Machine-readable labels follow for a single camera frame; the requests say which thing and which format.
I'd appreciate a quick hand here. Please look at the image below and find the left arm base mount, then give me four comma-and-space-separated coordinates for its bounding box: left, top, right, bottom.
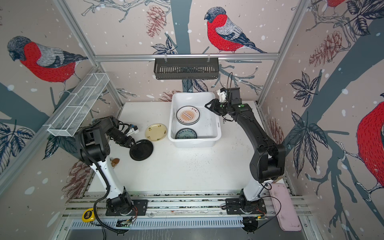
106, 193, 149, 217

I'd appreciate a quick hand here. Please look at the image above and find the orange sunburst plate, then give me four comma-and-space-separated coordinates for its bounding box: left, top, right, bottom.
176, 106, 201, 126

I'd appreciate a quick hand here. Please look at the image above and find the yellow tape measure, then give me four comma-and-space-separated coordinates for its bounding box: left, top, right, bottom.
82, 208, 96, 223

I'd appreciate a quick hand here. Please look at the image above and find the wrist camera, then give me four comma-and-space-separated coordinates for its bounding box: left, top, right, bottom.
217, 88, 228, 103
124, 125, 139, 136

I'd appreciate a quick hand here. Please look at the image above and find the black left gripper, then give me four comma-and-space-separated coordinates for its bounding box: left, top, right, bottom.
106, 129, 138, 149

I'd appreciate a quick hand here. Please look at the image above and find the yellow round plate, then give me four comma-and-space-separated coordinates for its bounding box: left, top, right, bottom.
145, 123, 168, 142

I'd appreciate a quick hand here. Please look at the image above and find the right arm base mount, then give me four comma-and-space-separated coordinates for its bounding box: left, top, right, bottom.
221, 193, 267, 216

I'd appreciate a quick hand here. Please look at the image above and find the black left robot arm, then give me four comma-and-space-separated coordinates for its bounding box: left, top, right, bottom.
74, 116, 136, 212

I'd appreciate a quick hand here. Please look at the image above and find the black round plate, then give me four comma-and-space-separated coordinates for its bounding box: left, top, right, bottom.
130, 140, 154, 161

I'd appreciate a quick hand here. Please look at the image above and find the small plush toy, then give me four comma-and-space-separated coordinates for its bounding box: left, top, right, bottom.
111, 158, 120, 168

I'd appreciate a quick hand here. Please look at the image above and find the teal floral plate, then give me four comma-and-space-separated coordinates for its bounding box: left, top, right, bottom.
175, 128, 198, 139

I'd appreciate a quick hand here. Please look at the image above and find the pink flat case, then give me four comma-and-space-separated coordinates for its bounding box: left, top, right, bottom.
270, 184, 302, 232

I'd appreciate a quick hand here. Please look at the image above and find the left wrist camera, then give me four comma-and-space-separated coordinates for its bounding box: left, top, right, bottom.
124, 125, 139, 136

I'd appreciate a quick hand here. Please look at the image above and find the black hanging wire basket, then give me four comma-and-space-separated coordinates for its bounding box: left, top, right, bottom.
154, 58, 219, 80

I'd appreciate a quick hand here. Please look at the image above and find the white plastic bin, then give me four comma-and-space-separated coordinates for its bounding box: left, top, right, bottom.
168, 92, 222, 149

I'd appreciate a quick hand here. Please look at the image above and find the white wire mesh shelf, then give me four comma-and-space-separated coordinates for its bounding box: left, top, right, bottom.
48, 73, 110, 137

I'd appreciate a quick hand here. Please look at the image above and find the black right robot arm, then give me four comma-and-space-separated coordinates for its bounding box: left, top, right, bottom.
205, 88, 286, 213

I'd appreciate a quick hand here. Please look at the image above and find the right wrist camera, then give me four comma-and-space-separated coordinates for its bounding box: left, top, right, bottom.
217, 88, 228, 103

